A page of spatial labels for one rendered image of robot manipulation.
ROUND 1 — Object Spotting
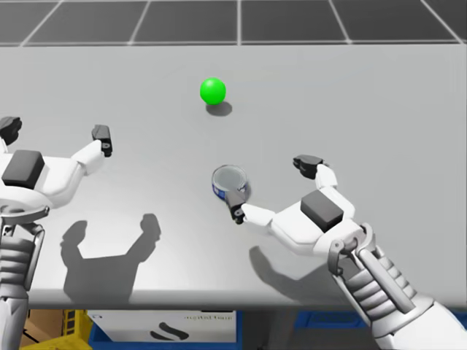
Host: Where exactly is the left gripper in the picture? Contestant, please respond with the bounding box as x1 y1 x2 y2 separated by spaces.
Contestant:
0 116 115 214

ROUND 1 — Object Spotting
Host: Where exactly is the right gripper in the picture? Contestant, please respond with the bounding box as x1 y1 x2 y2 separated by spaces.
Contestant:
225 153 366 257

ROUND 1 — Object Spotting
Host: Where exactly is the blue flat can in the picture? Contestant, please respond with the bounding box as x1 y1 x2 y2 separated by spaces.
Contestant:
211 164 254 203

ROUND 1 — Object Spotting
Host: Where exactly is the blue box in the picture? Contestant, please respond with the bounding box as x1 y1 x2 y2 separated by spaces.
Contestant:
293 309 368 332

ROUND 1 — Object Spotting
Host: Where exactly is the green ball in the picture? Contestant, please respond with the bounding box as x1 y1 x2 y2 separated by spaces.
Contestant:
199 77 228 106

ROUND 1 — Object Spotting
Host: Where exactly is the brown box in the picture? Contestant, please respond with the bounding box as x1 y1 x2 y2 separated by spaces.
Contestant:
20 309 67 347

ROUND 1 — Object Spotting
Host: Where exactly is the yellow box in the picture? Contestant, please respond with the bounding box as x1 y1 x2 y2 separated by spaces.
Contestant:
20 309 94 350

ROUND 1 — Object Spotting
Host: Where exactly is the white box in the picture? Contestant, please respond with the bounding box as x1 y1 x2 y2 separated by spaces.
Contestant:
87 309 238 344

